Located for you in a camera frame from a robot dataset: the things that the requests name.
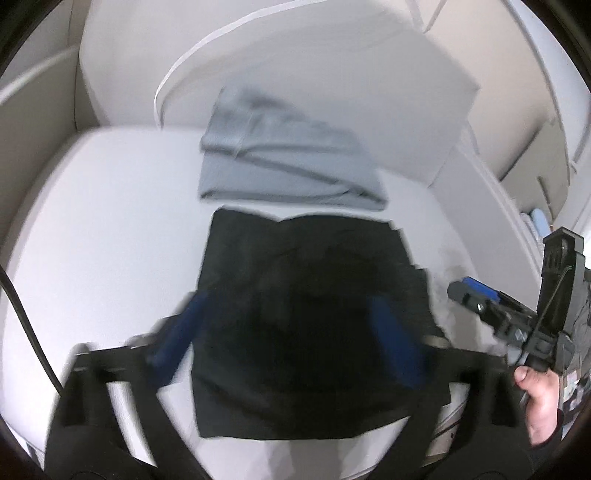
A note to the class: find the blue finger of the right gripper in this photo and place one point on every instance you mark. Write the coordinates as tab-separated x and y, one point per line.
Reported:
481	289
467	298

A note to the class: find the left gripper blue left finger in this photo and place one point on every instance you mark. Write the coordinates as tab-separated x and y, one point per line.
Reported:
88	440

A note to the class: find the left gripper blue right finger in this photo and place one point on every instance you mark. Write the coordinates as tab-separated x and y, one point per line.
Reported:
488	440

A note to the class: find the black pants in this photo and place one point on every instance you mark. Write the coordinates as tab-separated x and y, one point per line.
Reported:
287	351

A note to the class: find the black sleeved right forearm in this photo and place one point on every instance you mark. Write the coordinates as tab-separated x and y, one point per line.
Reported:
569	460

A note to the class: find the person's right hand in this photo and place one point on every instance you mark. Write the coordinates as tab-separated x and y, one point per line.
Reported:
542	413

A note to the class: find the light blue cloth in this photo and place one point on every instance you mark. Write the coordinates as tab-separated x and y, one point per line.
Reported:
537	223

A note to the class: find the white sofa back cushion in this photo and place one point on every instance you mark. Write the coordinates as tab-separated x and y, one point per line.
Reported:
353	64

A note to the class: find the folded grey garment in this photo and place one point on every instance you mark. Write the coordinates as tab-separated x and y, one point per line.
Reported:
260	148

